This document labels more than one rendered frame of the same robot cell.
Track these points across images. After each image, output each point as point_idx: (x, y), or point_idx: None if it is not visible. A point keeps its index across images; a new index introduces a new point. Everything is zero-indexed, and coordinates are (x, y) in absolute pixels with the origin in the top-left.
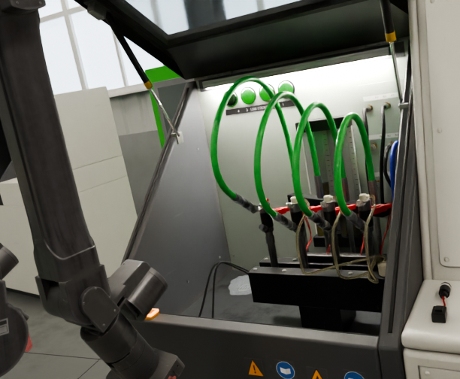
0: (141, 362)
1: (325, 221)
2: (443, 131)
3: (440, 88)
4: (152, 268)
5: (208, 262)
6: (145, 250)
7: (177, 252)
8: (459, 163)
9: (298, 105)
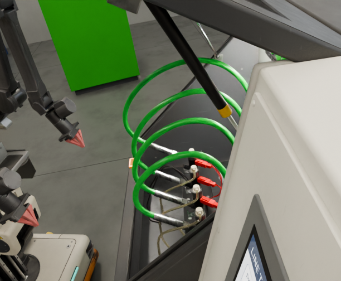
0: (0, 208)
1: (176, 202)
2: (219, 234)
3: (228, 200)
4: (3, 179)
5: (228, 145)
6: (163, 126)
7: (194, 132)
8: (214, 269)
9: (225, 100)
